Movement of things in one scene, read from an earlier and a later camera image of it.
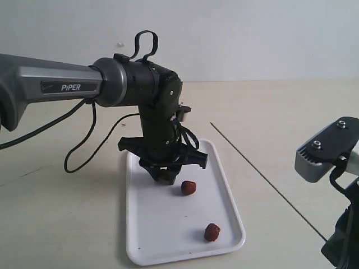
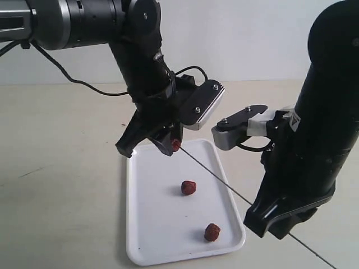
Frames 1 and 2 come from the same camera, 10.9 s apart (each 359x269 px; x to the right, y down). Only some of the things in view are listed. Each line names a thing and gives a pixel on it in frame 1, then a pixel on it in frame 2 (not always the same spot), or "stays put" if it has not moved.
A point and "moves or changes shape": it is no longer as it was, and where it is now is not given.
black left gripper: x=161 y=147 -> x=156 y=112
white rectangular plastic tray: x=196 y=217 stays put
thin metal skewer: x=253 y=166 -> x=289 y=233
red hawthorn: x=188 y=187 stays put
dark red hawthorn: x=165 y=175 moves or changes shape
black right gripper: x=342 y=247 -> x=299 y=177
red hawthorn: x=211 y=232 stays put
